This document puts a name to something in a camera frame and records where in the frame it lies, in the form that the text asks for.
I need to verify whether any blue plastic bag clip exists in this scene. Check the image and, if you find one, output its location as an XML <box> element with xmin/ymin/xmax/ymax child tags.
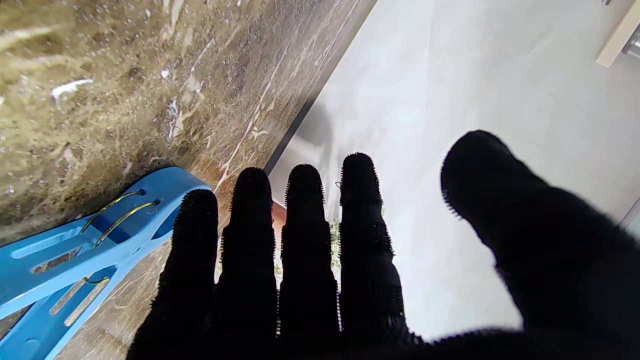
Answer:
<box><xmin>0</xmin><ymin>166</ymin><xmax>213</xmax><ymax>360</ymax></box>

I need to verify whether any printed kitchen backdrop banner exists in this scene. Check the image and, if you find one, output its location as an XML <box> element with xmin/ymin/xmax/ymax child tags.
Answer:
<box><xmin>265</xmin><ymin>0</ymin><xmax>640</xmax><ymax>343</ymax></box>

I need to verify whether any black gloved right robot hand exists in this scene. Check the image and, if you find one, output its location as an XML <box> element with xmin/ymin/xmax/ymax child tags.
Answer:
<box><xmin>126</xmin><ymin>130</ymin><xmax>640</xmax><ymax>360</ymax></box>

